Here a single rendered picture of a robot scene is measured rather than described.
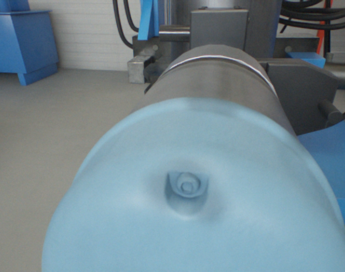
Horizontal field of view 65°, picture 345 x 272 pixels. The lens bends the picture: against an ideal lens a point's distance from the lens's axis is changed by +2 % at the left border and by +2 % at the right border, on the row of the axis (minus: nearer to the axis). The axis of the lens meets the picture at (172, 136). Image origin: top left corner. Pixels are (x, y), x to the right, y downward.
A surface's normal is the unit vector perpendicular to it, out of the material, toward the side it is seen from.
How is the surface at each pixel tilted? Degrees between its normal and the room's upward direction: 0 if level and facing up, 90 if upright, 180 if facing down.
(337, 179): 0
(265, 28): 90
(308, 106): 90
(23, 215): 0
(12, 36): 90
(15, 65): 90
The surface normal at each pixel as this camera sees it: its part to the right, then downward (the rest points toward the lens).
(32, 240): -0.01, -0.89
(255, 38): 0.43, 0.41
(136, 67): -0.18, 0.45
